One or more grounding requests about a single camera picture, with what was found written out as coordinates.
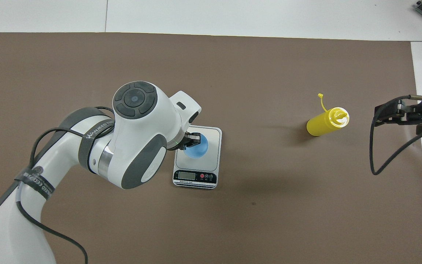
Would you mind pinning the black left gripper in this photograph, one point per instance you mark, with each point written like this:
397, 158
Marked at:
178, 143

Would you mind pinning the light blue plastic cup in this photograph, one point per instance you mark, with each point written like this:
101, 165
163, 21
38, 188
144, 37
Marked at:
198, 151

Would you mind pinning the yellow squeeze bottle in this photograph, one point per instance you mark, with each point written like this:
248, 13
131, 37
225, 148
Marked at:
322, 124

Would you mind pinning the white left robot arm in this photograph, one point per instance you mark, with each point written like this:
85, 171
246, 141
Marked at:
137, 139

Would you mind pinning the silver digital kitchen scale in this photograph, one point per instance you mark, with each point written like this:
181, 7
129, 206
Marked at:
213, 161

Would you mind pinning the brown table mat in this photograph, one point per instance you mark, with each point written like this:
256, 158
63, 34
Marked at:
269, 73

